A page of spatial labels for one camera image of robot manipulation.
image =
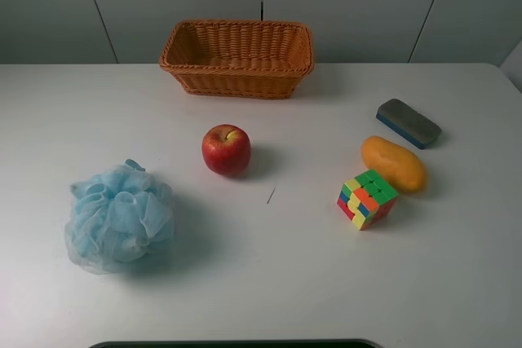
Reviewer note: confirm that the orange mango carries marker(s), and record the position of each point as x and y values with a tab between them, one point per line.
397	165

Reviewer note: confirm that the orange wicker basket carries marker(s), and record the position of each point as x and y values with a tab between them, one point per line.
239	58

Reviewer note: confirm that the colourful puzzle cube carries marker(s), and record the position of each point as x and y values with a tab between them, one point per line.
366	199

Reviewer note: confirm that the red apple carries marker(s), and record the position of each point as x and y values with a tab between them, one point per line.
226	150

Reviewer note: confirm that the blue mesh bath pouf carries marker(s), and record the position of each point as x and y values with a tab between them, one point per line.
119	219

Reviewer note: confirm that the blue grey board eraser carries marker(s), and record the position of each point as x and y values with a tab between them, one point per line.
408	123

